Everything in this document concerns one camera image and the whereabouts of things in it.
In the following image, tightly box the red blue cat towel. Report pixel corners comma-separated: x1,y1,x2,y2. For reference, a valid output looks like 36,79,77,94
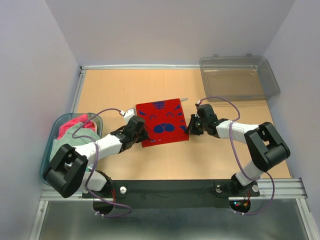
135,98,189,148

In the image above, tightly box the mint green towel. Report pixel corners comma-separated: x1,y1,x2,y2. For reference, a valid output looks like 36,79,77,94
49,122,100,161

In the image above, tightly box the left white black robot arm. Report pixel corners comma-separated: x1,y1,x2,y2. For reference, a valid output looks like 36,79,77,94
42,115,146,198

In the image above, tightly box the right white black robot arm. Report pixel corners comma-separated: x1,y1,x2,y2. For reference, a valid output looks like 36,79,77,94
184,104,291,198

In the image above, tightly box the teal plastic laundry bin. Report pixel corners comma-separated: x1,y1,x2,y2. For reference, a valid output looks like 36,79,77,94
39,112,104,186

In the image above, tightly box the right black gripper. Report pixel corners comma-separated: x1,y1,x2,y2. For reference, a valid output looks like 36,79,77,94
184,113,207,135

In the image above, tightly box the pink towel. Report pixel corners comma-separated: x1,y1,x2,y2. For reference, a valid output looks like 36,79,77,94
57,114,97,140

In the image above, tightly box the aluminium front rail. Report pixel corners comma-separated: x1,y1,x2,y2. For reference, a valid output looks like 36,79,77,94
39,177,309,201

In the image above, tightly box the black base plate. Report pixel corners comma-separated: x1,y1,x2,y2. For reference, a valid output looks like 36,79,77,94
92,177,260,216

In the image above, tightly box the clear grey plastic bin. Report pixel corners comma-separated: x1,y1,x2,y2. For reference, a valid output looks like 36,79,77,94
199,54,281,101

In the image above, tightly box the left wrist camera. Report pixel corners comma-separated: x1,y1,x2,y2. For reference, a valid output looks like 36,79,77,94
119,107,136,124

